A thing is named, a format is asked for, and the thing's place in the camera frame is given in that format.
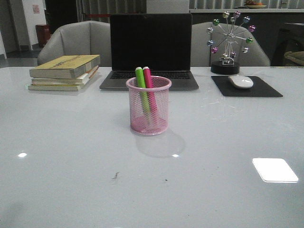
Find green highlighter pen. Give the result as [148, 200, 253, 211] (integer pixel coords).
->
[135, 66, 151, 124]

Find pink highlighter pen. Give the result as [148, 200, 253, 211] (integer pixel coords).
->
[143, 66, 157, 118]

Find pink mesh pen holder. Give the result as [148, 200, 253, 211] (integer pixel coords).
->
[126, 76, 171, 135]

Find grey laptop black screen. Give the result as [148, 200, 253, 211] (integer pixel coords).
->
[99, 13, 199, 91]

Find middle cream book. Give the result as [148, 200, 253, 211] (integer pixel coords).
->
[31, 66, 99, 85]

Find right grey armchair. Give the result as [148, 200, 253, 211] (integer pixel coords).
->
[190, 22, 270, 67]

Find grey armchair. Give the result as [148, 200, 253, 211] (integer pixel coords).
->
[190, 22, 270, 67]
[37, 20, 112, 67]

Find top yellow book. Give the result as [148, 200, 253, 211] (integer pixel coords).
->
[29, 55, 101, 79]

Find white computer mouse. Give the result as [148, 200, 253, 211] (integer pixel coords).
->
[228, 75, 254, 89]

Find left grey armchair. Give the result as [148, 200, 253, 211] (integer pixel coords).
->
[37, 20, 112, 67]

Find ferris wheel desk ornament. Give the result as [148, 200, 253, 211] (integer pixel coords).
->
[206, 10, 256, 75]

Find black mouse pad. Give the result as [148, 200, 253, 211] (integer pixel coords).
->
[211, 76, 283, 97]

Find bottom pale green book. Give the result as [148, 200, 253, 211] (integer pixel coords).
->
[28, 83, 86, 91]

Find red trash bin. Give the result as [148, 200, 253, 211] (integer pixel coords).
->
[35, 24, 51, 48]

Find fruit bowl on counter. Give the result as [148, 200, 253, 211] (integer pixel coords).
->
[245, 0, 266, 9]

